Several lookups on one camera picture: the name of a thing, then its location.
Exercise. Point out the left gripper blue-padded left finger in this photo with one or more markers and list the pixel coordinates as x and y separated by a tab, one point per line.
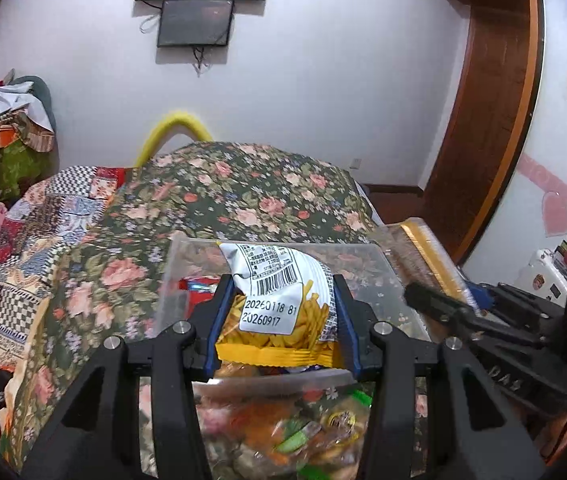
207	321

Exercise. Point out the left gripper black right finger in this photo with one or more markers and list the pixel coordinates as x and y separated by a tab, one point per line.
359	354

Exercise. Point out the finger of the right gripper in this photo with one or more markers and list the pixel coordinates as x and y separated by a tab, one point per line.
441	308

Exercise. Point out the yellow fries snack packet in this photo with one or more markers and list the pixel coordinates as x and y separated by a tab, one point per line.
283	314

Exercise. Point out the long gold-edged cake packet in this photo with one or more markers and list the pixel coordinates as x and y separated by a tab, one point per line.
415	254

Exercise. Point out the red noodle snack packet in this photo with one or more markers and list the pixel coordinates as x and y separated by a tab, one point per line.
197	291

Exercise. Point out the clear plastic storage bin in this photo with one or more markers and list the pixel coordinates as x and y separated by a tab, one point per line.
223	401

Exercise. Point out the green-label bread packet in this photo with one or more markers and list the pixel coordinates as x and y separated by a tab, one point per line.
293	439

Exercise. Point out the green floral bedspread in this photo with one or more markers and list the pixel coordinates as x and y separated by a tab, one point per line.
110	283

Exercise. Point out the white wardrobe with pink hearts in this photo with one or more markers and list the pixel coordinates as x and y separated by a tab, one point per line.
532	214

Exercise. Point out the brown wooden door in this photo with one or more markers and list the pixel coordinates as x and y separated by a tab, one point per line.
489	121

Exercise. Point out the patchwork checkered quilt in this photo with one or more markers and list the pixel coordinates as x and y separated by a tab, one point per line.
53	216

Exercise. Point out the yellow curved tube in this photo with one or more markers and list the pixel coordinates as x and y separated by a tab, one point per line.
171	124

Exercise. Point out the pile of clothes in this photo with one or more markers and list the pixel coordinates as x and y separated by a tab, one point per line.
28	141

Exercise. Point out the small wall monitor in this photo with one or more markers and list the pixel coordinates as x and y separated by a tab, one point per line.
195	23

